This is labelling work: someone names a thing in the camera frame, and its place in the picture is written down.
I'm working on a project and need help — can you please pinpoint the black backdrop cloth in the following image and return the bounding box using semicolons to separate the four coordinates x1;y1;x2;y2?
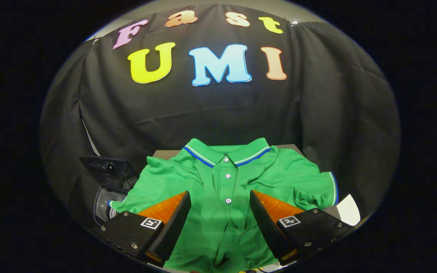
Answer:
39;4;401;228

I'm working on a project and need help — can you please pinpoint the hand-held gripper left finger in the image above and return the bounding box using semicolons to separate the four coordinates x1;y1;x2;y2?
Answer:
99;191;192;268

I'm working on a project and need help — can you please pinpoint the green polo shirt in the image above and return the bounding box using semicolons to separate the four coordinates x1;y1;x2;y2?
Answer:
108;137;340;273

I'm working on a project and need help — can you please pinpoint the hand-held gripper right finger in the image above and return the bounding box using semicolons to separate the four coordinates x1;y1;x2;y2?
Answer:
250;190;354;266

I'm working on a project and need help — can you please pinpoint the white board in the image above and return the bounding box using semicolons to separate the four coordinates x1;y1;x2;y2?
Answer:
336;194;361;226

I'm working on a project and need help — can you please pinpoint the dark washing machine lid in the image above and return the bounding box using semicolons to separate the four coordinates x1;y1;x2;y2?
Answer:
79;156;139;194

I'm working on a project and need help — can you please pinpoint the beige cabinet with dark top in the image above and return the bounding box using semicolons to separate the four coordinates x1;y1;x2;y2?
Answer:
152;143;342;273

